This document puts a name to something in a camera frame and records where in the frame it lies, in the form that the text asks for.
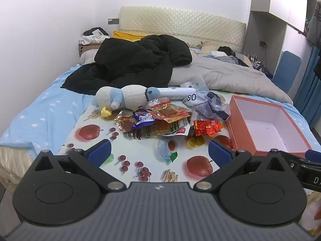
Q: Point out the pile of snack packets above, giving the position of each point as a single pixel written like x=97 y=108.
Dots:
x=163 y=128

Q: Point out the white cylindrical bottle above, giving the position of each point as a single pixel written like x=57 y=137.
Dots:
x=173 y=93

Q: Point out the cluster of small bottles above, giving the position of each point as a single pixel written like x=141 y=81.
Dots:
x=255 y=61

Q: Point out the yellow cloth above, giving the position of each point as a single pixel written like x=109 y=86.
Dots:
x=123 y=35

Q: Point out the orange cardboard box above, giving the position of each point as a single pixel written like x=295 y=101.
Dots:
x=240 y=130

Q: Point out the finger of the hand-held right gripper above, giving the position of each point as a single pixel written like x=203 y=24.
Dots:
x=313 y=155

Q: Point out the cream padded headboard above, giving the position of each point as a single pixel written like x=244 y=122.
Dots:
x=188 y=22

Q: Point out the grey wall switch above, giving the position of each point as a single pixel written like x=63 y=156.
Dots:
x=113 y=21

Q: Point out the white and black clothes pile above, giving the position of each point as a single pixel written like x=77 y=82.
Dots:
x=90 y=39

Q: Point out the white blue plush penguin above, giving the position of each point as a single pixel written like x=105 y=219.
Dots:
x=130 y=95

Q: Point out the black puffer jacket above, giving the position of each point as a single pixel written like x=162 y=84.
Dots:
x=125 y=62

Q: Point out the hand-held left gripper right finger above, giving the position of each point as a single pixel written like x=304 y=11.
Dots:
x=218 y=153

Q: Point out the plaid and black clothes heap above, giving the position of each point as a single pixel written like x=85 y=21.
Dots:
x=225 y=51

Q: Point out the blue curtain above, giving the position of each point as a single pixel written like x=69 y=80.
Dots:
x=308 y=93

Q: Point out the blue snack packet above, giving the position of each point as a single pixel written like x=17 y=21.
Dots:
x=144 y=118

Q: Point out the pale pink pillow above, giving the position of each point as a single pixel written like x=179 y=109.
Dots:
x=87 y=55

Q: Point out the grey duvet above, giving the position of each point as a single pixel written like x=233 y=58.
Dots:
x=225 y=77

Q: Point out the clear red-yellow stick snack packet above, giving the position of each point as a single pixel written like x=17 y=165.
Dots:
x=165 y=108

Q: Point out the blue chair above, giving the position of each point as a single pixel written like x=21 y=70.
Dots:
x=286 y=67

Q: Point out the cream quilted mattress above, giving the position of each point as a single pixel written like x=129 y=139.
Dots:
x=12 y=163

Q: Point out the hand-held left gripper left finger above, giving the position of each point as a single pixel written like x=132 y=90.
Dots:
x=99 y=153

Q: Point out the clear bag with dark contents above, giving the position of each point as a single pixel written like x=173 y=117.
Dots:
x=213 y=105

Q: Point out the grey hanging clothes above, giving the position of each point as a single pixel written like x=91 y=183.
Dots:
x=314 y=27

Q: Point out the red foil snack packet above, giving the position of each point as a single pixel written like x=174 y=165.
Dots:
x=207 y=126

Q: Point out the black hanging coat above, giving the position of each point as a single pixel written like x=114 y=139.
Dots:
x=318 y=65

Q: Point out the white printed plastic bag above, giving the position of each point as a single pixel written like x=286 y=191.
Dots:
x=193 y=99

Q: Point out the white wall cabinet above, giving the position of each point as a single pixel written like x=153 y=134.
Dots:
x=280 y=0

